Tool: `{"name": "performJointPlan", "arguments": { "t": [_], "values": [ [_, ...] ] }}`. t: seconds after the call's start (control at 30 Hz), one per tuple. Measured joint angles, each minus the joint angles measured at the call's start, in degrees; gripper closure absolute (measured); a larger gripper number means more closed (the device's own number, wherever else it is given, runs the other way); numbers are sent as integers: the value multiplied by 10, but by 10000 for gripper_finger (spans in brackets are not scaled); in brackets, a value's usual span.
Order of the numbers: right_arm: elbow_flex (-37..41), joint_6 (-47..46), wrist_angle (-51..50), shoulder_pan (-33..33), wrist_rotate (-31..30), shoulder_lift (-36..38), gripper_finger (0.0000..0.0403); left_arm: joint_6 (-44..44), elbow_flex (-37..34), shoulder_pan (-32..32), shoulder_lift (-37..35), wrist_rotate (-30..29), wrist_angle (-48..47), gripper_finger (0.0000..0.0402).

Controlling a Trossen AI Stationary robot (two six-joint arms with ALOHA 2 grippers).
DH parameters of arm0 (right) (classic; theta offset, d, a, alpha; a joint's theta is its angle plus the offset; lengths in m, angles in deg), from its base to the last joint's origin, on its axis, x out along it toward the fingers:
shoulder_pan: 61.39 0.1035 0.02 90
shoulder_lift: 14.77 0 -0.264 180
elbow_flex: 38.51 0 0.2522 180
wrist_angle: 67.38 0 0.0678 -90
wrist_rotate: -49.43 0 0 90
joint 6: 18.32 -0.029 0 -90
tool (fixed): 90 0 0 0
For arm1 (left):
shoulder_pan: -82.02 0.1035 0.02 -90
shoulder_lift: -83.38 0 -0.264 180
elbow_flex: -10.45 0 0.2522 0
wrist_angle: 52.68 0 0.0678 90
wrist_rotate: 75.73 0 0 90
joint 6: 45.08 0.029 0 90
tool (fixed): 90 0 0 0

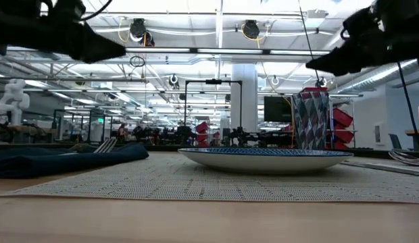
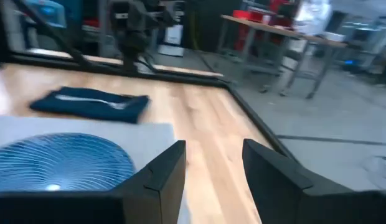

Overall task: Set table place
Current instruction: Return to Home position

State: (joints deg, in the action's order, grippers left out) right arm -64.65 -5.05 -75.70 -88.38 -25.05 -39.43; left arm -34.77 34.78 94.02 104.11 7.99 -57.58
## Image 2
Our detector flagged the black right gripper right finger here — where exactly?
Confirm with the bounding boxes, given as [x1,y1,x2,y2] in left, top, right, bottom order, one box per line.
[242,139,352,224]

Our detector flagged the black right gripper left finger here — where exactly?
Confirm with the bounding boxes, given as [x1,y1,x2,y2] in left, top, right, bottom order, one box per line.
[113,139,187,224]

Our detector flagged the grey woven placemat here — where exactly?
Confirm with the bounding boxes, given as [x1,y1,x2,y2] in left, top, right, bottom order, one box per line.
[0,115,177,175]

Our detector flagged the blue patterned plate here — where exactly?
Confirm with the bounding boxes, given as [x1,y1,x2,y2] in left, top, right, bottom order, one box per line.
[0,133,137,192]

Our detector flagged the dark blue cloth napkin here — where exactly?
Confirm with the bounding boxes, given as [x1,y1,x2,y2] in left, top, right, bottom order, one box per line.
[29,86,150,124]

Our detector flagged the silver fork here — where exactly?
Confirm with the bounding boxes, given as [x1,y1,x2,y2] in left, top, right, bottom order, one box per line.
[55,94,130,110]

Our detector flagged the white floor-standing box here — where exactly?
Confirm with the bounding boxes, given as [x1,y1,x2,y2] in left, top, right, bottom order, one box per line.
[158,24,184,57]

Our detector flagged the wooden workbench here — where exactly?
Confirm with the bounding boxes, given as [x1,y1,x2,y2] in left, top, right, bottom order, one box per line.
[220,14,349,100]

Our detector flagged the tall black cabinet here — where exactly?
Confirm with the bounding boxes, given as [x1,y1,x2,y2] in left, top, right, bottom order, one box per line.
[184,0,243,53]

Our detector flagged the red plastic bin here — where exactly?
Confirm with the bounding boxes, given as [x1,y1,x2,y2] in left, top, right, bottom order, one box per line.
[232,9,252,19]

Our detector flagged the blue plastic cover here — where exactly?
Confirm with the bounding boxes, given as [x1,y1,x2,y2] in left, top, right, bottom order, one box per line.
[23,0,68,29]

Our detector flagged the black aluminium table frame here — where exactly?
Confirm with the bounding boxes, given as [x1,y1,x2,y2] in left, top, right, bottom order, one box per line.
[0,0,301,162]

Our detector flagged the black rack frame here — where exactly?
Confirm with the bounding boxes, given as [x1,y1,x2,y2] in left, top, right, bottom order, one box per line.
[332,12,386,85]

